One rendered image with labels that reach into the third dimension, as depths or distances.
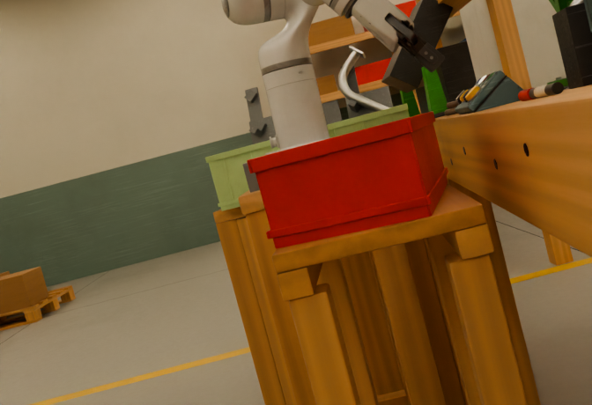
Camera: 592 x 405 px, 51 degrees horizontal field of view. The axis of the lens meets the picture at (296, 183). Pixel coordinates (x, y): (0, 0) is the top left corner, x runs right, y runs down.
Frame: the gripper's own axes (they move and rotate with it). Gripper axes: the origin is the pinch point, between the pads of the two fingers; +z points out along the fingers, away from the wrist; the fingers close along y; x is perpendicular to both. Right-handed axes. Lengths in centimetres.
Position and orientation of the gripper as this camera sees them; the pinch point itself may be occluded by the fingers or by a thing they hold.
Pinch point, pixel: (429, 57)
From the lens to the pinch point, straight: 109.4
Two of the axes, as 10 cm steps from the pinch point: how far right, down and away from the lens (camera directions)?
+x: 6.4, -7.6, -1.3
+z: 7.6, 6.5, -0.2
